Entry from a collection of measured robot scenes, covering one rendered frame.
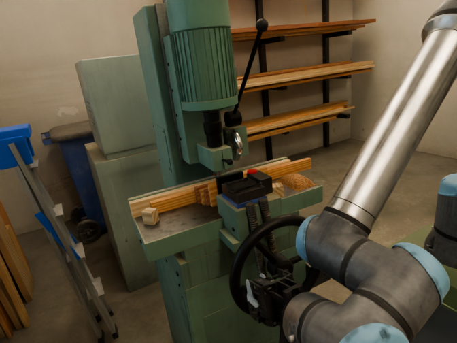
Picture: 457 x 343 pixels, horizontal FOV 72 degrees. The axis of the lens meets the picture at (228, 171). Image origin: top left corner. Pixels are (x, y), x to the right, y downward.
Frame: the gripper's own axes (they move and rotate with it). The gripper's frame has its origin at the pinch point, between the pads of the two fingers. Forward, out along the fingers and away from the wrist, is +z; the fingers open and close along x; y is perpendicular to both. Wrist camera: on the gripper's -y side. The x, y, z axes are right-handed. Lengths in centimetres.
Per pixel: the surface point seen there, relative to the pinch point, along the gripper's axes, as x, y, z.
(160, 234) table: 13.6, 16.6, 21.6
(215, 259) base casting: -0.1, 4.1, 23.8
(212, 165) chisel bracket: -7.9, 31.4, 26.9
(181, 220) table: 6.1, 18.0, 25.7
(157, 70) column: -1, 67, 38
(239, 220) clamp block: -5.1, 15.7, 9.4
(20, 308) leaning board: 83, -19, 148
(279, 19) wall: -210, 181, 238
